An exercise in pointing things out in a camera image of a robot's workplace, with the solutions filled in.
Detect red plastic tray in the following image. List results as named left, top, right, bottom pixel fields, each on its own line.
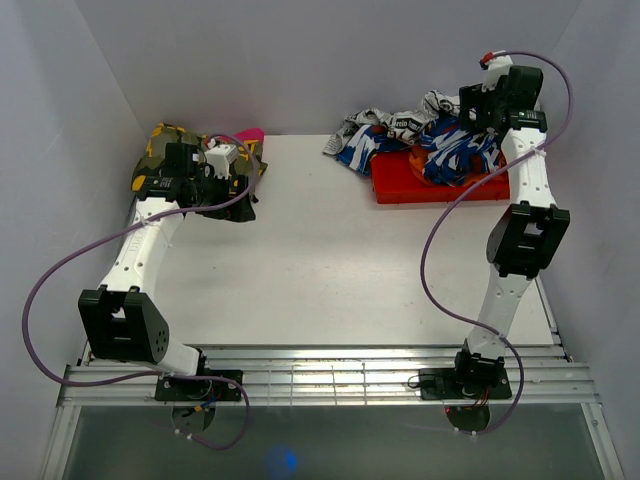
left=370, top=150, right=486, bottom=204

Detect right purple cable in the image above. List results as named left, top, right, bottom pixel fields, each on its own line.
left=399, top=49, right=575, bottom=437

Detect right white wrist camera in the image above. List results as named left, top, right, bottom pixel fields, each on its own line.
left=480, top=50, right=513, bottom=92

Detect aluminium rail frame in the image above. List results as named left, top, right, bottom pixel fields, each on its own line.
left=43, top=278, right=627, bottom=479

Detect blue white patterned trousers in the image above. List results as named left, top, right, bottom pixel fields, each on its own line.
left=333, top=116, right=506, bottom=186

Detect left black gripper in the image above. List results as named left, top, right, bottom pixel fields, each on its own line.
left=191, top=170, right=256, bottom=223

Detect pink folded trousers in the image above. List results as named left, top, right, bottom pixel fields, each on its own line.
left=233, top=127, right=265, bottom=143

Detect orange trousers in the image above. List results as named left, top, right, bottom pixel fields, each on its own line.
left=408, top=149, right=431, bottom=185

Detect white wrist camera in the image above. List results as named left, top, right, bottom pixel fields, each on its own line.
left=480, top=50, right=513, bottom=92
left=205, top=144, right=239, bottom=179

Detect newspaper print trousers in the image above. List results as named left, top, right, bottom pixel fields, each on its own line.
left=322, top=90, right=461, bottom=156

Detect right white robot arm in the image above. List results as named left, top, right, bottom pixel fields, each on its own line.
left=451, top=60, right=570, bottom=398

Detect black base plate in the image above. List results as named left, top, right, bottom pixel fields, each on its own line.
left=154, top=376, right=241, bottom=402
left=418, top=368, right=512, bottom=401

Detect camouflage folded trousers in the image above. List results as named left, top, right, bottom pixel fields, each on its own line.
left=131, top=123, right=267, bottom=223

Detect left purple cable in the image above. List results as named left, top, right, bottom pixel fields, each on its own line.
left=21, top=132, right=261, bottom=450

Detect purple cable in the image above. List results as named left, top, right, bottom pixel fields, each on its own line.
left=399, top=49, right=575, bottom=437
left=21, top=132, right=261, bottom=450

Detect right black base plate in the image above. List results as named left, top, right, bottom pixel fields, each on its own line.
left=418, top=368, right=512, bottom=401

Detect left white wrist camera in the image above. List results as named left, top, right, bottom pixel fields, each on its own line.
left=205, top=144, right=239, bottom=179

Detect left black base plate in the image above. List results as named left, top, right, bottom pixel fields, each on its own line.
left=154, top=376, right=241, bottom=402

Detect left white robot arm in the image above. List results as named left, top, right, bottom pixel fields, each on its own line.
left=78, top=138, right=259, bottom=400

